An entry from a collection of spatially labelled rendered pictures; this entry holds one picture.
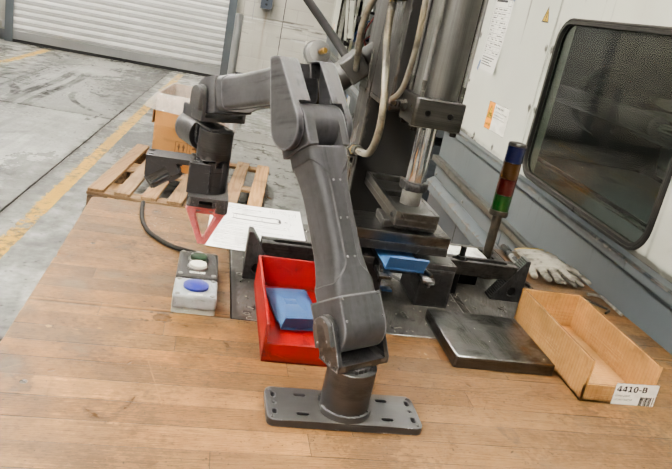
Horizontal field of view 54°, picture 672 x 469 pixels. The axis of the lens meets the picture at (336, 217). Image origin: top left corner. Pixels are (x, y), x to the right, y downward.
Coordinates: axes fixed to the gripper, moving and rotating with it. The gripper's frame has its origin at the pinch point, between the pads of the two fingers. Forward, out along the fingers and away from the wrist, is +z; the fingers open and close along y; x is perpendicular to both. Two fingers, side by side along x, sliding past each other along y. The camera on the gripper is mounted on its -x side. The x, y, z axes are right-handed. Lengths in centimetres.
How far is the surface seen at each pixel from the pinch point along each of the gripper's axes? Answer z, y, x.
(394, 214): -10.2, 3.1, 31.9
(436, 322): 4.7, 13.1, 40.4
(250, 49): 54, -921, 48
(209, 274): 3.8, 5.9, 2.0
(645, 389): 4, 31, 69
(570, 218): 0, -48, 97
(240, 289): 6.8, 4.1, 7.6
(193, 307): 5.5, 14.8, -0.1
